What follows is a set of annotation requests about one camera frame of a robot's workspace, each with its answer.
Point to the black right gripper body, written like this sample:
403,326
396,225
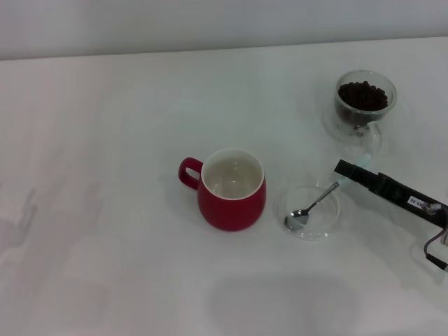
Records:
395,196

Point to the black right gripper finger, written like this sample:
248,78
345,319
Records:
357,175

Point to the red ceramic mug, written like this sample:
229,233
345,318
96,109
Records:
231,213

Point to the clear glass saucer under cup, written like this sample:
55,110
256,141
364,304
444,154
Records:
329,126

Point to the pile of coffee beans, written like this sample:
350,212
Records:
362,96

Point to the small clear glass dish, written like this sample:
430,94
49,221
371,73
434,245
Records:
325,224

